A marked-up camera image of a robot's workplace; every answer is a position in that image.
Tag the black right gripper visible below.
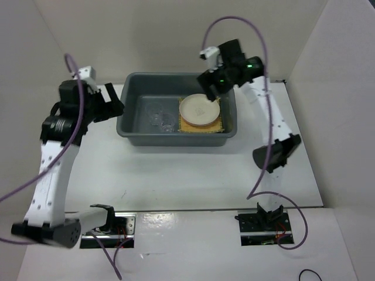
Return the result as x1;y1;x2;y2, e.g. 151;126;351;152
196;61;235;102

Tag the cream plate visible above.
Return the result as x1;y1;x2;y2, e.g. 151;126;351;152
179;94;220;124

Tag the woven bamboo mat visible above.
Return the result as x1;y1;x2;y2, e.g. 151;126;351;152
178;98;224;133

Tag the clear plastic cup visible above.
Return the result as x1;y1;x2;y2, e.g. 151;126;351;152
159;113;176;133
145;102;163;126

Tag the pink plate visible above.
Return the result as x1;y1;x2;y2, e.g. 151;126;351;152
182;118;219;127

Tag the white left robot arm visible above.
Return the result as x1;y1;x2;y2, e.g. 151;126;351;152
11;80;124;248

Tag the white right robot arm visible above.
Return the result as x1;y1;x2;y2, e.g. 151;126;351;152
197;39;301;230

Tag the grey plastic bin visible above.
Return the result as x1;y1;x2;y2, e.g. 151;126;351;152
117;73;237;147

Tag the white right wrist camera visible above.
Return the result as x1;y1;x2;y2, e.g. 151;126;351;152
199;46;221;72

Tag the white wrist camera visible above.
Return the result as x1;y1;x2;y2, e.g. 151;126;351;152
71;66;98;93
199;46;221;72

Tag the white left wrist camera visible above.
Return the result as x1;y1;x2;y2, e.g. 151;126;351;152
71;66;98;93

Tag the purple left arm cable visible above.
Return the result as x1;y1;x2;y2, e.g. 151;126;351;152
0;53;134;280

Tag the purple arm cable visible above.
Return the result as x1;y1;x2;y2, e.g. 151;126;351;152
202;16;308;250
0;53;134;280

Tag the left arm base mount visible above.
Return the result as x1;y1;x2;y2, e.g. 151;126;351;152
79;211;136;249

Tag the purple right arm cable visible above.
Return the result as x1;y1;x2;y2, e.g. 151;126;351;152
202;16;308;250

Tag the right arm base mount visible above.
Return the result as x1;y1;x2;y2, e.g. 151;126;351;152
234;210;294;246

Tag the black cable loop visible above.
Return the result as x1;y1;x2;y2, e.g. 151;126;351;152
298;269;323;281

